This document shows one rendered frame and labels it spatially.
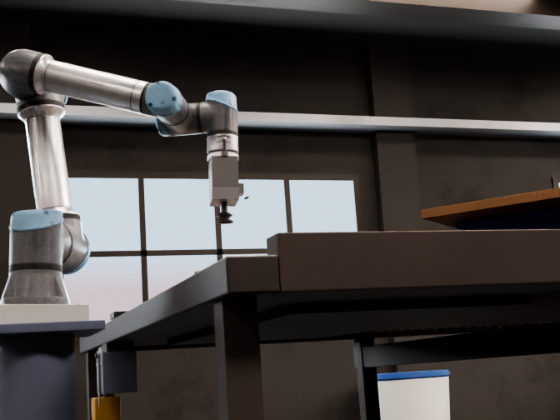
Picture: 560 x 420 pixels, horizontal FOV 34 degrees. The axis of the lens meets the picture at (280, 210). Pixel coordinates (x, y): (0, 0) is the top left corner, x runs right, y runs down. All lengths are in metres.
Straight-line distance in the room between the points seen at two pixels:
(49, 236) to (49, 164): 0.25
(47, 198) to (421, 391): 3.75
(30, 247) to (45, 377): 0.29
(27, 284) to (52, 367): 0.19
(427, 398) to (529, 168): 2.24
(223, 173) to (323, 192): 4.15
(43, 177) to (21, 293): 0.35
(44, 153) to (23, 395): 0.60
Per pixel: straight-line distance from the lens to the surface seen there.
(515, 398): 6.79
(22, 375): 2.01
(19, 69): 2.21
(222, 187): 2.11
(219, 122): 2.16
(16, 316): 1.97
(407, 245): 1.51
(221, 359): 1.49
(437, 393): 5.70
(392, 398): 5.64
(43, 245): 2.07
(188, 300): 1.65
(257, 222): 6.04
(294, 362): 6.04
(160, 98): 2.05
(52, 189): 2.24
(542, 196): 1.78
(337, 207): 6.26
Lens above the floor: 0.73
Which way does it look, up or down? 10 degrees up
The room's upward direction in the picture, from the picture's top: 4 degrees counter-clockwise
